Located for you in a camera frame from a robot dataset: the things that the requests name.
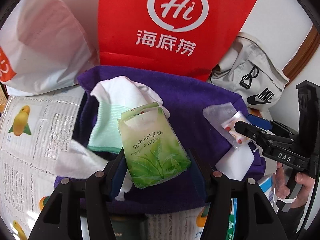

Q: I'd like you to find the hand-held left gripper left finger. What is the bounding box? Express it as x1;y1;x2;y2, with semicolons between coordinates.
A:
28;148;127;240

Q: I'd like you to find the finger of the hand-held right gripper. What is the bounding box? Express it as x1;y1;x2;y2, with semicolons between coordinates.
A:
234;120;270;147
246;114;298;141

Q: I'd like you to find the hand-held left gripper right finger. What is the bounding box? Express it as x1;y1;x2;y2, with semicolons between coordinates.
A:
186;148;288;240

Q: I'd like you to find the white foam block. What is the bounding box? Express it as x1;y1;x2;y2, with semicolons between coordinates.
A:
215;146;255;180

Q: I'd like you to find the fruit print translucent packet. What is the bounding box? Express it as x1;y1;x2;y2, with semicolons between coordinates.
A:
202;102;258;151

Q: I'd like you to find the white fluffy cloth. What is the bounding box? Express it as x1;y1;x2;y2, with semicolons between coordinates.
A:
54;140;133;202

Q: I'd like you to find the green tissue packet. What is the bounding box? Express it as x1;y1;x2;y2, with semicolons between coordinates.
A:
117;102;193;188

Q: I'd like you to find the white mint green sock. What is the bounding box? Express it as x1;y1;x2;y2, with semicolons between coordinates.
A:
86;76;170;153

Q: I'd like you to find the purple towel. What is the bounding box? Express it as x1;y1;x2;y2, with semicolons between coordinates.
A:
54;65;267;208

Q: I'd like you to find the person's right forearm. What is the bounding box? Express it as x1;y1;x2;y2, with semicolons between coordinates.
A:
281;201;314;240

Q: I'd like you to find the person's right hand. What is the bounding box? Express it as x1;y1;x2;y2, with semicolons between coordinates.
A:
273;164;315;205

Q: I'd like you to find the blue tissue pack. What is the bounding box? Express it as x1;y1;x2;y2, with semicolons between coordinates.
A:
257;174;278;205

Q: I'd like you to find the grey waist bag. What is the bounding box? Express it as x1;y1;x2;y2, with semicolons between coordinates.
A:
210;31;290;110

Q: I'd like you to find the fruit print tablecloth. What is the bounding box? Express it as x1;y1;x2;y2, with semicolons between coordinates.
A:
0;90;275;240

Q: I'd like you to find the red paper bag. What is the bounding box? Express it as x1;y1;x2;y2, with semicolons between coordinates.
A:
96;0;262;82

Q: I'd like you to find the white plastic shopping bag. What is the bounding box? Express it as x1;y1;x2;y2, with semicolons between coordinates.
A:
0;0;100;97

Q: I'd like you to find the brown wooden door frame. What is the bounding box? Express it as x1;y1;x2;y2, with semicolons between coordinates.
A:
284;26;320;85

